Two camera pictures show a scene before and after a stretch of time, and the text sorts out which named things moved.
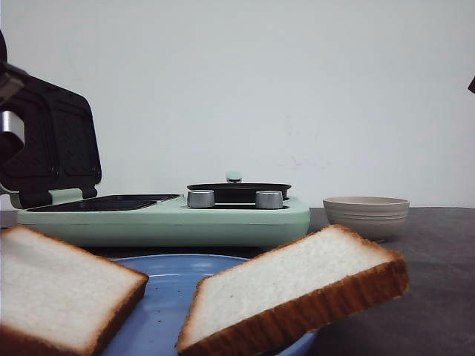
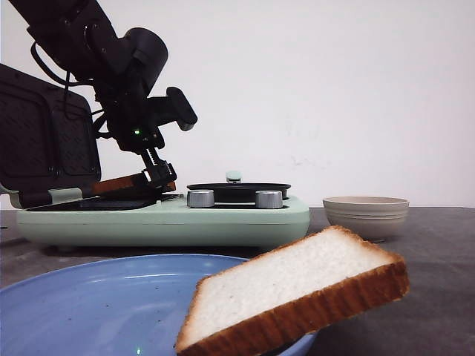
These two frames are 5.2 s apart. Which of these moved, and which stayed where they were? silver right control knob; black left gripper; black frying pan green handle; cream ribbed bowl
Moved: black left gripper
Stayed: black frying pan green handle; cream ribbed bowl; silver right control knob
